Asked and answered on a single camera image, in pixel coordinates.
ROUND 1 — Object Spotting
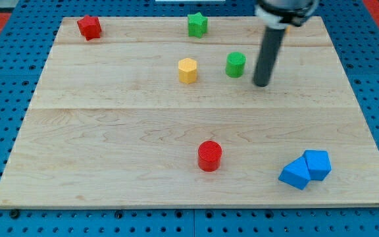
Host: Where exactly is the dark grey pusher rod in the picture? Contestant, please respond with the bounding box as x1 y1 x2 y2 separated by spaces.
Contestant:
253 26 286 87

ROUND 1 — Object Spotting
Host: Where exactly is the red cylinder block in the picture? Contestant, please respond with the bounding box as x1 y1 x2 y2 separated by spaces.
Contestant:
197 140 222 172

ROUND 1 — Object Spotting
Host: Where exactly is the yellow hexagon block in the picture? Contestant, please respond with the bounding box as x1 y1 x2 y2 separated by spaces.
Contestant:
178 58 197 84

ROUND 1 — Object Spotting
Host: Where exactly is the green cylinder block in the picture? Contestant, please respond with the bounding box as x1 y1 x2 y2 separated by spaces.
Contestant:
225 51 246 78

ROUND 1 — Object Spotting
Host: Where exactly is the green star block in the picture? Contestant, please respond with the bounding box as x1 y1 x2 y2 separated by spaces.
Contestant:
187 12 208 38

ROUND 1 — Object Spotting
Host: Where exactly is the blue pentagon block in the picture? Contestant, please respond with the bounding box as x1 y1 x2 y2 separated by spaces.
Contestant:
303 150 332 181

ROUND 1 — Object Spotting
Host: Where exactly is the blue triangle block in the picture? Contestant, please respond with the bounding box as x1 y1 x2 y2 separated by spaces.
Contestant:
278 157 311 190

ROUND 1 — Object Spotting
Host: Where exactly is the wooden board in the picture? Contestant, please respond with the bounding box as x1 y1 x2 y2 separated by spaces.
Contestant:
0 16 379 209

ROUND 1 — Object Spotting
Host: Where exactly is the red star block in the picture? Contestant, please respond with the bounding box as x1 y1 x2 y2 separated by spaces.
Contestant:
77 15 102 41

